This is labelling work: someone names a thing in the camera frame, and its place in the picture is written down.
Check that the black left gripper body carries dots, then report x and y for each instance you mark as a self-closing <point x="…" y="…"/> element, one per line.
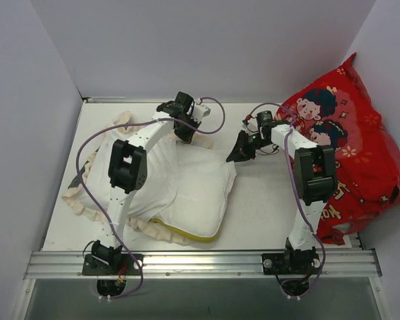
<point x="185" y="126"/>

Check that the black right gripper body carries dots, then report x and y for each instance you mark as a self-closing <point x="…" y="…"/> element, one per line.
<point x="248" y="145"/>

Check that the white pillow with yellow band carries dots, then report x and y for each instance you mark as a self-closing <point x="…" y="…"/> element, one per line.
<point x="197" y="212"/>

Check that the white pillowcase with cream ruffle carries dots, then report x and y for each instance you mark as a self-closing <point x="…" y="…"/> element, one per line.
<point x="90" y="189"/>

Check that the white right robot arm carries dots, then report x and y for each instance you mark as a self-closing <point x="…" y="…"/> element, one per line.
<point x="313" y="175"/>

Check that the red cartoon print pillow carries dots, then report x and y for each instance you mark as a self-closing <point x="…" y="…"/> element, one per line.
<point x="336" y="110"/>

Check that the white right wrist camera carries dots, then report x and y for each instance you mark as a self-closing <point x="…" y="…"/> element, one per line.
<point x="247" y="124"/>

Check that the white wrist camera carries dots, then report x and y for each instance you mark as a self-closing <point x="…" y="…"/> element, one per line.
<point x="247" y="124"/>
<point x="199" y="111"/>

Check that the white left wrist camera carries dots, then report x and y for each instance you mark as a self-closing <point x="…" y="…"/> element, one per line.
<point x="199" y="111"/>

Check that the aluminium back rail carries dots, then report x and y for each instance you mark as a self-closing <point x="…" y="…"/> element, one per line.
<point x="104" y="99"/>

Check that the aluminium rail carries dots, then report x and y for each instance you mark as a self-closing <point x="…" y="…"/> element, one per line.
<point x="104" y="99"/>
<point x="199" y="265"/>

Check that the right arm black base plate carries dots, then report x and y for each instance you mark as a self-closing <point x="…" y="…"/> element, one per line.
<point x="290" y="263"/>

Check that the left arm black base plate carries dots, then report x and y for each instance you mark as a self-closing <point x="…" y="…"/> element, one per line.
<point x="125" y="265"/>

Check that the aluminium front rail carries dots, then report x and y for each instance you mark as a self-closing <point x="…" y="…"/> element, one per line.
<point x="199" y="265"/>

